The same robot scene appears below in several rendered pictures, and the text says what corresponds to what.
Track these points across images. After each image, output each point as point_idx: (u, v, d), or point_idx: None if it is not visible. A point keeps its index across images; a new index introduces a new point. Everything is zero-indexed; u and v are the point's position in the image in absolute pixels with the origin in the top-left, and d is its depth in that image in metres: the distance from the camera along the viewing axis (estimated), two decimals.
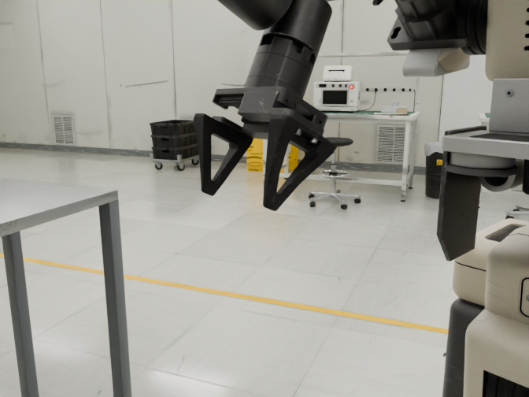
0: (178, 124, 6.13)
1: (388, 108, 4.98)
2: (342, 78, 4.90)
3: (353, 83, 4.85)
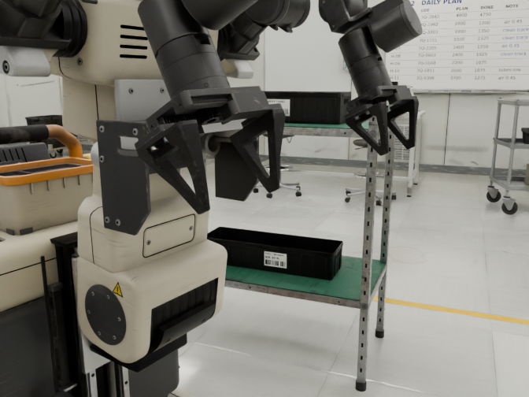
0: (47, 117, 7.19)
1: None
2: None
3: None
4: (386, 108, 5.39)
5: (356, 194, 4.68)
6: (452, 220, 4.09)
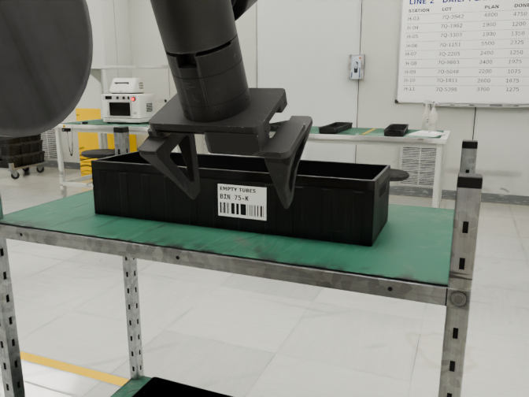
0: None
1: None
2: (126, 90, 5.01)
3: (135, 96, 4.96)
4: (401, 127, 4.45)
5: None
6: (494, 280, 3.14)
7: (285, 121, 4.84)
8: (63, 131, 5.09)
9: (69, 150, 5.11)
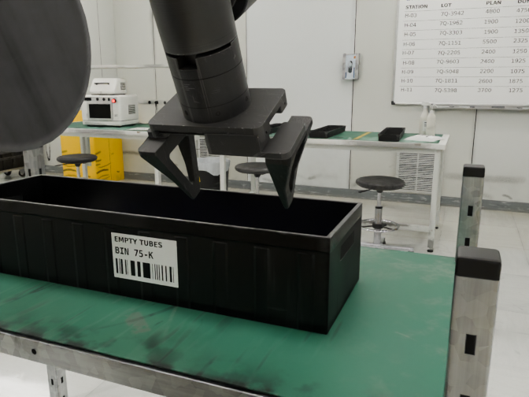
0: None
1: None
2: (106, 91, 4.73)
3: (115, 97, 4.68)
4: (397, 131, 4.17)
5: None
6: (497, 300, 2.87)
7: (274, 124, 4.56)
8: None
9: (46, 154, 4.84)
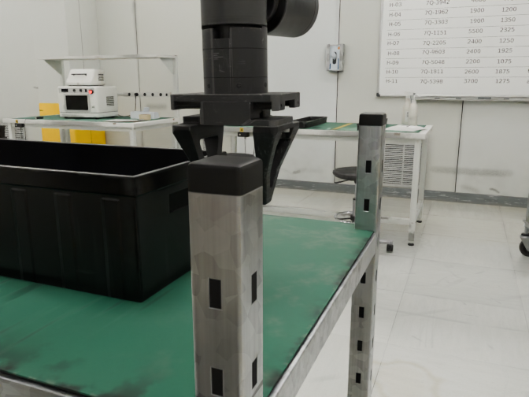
0: None
1: (137, 114, 4.70)
2: (83, 82, 4.62)
3: (92, 88, 4.57)
4: None
5: None
6: (475, 294, 2.75)
7: None
8: (16, 126, 4.69)
9: None
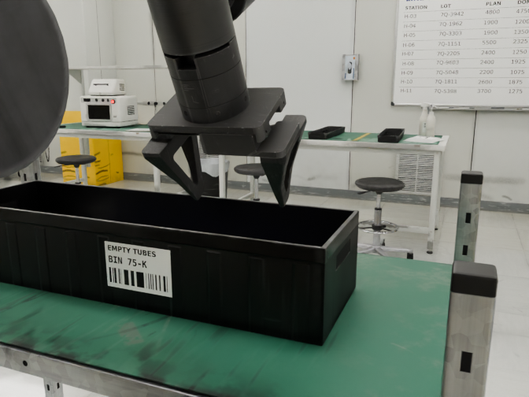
0: None
1: None
2: (105, 92, 4.73)
3: (114, 98, 4.67)
4: (397, 131, 4.16)
5: None
6: (497, 302, 2.86)
7: (273, 125, 4.55)
8: None
9: (46, 155, 4.83)
